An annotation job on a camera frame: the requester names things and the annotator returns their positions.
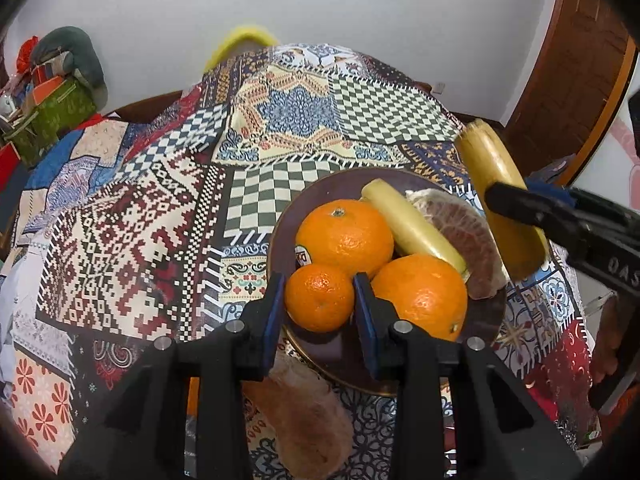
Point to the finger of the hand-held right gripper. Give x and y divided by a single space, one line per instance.
530 210
552 187

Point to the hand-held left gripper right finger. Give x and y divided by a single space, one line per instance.
365 320

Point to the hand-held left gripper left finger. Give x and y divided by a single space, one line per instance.
274 310

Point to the purple plate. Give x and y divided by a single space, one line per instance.
325 355

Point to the banana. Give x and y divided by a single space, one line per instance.
415 232
480 160

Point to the pomelo piece with rind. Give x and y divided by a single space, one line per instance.
465 240

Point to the large orange with sticker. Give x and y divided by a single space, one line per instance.
350 240

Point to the person's right hand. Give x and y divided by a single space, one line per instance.
606 340

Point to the peeled pomelo segment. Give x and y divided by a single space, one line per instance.
305 415

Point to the patchwork printed blanket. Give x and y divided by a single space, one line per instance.
125 240

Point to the green storage box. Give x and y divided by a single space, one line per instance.
60 110

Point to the red box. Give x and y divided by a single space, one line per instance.
7 165

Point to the orange cardboard box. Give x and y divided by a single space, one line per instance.
45 85

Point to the grey plush pillow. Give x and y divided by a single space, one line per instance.
75 45

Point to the red plastic bag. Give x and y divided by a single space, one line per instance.
27 52

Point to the white wall socket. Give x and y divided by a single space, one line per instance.
439 87

